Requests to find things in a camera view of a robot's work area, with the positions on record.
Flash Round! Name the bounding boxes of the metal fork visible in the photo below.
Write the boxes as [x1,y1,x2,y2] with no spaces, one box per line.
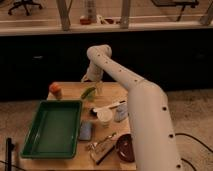
[85,132,117,151]

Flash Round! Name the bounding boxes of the orange topped cup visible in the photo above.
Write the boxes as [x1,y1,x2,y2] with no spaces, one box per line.
[49,82,62,100]

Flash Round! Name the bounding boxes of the white spoon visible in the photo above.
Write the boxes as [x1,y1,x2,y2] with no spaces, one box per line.
[90,100,126,116]

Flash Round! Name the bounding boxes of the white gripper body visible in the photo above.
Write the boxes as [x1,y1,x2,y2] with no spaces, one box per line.
[81,63,103,82]

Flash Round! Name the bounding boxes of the black stand post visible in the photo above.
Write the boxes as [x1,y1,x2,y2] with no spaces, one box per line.
[5,138,14,171]

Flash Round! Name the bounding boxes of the black handled spatula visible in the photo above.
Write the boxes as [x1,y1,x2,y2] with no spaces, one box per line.
[90,140,115,165]

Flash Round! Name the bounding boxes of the white plastic cup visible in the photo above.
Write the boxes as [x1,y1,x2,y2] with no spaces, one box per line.
[97,109,113,127]

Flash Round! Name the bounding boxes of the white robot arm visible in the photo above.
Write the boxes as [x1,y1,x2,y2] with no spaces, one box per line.
[85,45,183,171]

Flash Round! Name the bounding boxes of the black office chair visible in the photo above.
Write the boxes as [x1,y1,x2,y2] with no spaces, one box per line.
[8,0,43,16]

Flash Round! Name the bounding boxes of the dark red bowl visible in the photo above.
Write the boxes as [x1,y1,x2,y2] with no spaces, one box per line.
[115,134,135,163]

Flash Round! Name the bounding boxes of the black cable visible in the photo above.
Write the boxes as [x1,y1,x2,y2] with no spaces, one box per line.
[175,132,213,171]

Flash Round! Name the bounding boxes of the gray blue sponge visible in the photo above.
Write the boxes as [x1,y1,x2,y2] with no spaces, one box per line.
[78,121,93,141]

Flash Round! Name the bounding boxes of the green plastic tray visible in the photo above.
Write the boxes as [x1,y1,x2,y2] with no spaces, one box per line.
[21,100,82,159]

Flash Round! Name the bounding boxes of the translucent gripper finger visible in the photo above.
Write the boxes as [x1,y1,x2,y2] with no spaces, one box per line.
[95,81,103,95]

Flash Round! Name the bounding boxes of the blue gray cloth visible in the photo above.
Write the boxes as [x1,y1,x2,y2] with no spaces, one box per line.
[114,103,128,122]

